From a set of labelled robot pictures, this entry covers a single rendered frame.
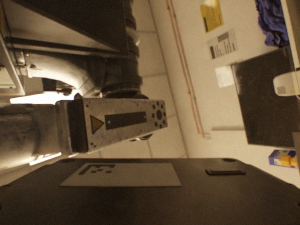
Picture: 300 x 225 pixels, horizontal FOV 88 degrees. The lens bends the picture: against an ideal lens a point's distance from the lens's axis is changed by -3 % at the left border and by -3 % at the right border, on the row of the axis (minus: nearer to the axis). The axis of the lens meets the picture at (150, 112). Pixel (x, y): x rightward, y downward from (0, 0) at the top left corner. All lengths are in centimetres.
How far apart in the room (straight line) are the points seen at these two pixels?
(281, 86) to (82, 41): 88
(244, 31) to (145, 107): 154
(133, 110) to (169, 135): 195
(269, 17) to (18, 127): 137
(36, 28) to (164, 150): 206
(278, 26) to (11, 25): 131
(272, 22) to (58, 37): 126
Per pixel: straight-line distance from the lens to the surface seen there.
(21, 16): 28
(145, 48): 228
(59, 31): 29
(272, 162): 168
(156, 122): 38
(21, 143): 28
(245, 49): 178
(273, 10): 140
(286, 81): 97
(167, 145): 224
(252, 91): 151
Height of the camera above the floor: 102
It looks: 55 degrees up
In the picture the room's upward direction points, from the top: 99 degrees counter-clockwise
